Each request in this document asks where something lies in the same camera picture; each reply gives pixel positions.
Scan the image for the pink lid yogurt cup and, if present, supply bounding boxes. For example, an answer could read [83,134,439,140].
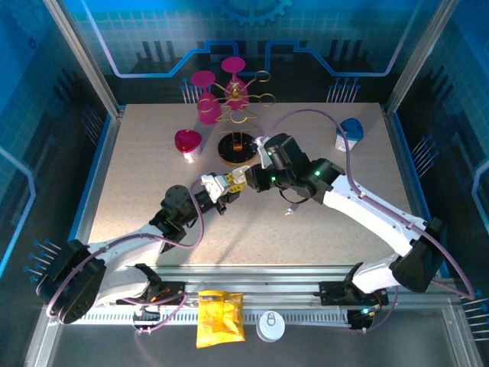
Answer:
[174,129,203,164]

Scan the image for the blue lid yogurt cup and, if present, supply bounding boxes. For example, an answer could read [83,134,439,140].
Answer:
[335,118,364,153]

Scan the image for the magenta wine glass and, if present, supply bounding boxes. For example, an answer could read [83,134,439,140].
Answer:
[190,70,223,126]
[221,56,251,112]

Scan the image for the yellow snack bag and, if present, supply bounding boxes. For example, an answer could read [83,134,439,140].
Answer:
[196,290,245,349]

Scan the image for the white can lid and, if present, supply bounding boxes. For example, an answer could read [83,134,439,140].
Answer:
[255,310,286,343]

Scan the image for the black looped gripper cable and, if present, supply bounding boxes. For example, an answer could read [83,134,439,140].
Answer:
[277,186,309,206]

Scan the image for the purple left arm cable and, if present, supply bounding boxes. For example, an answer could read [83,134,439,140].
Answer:
[36,179,208,336]

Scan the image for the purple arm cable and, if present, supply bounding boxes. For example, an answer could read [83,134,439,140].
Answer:
[262,109,477,334]
[36,179,208,336]

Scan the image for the gold wire glass rack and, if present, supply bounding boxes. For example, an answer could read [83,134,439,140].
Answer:
[198,70,277,167]

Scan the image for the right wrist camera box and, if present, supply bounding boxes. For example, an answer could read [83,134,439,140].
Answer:
[251,138,270,170]

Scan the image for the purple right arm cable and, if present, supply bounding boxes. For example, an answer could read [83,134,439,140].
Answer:
[262,109,477,334]

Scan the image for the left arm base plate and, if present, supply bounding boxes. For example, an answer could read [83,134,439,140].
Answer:
[114,281,188,307]

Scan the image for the aluminium frame rail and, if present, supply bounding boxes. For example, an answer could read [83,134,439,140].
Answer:
[44,266,464,311]

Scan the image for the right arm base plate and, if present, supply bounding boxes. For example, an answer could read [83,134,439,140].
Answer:
[319,281,390,307]

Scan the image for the white slotted cable duct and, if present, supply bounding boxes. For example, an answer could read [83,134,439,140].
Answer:
[76,311,351,326]

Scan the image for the aluminium frame post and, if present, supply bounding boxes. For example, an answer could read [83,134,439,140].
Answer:
[384,0,461,114]
[42,0,124,118]

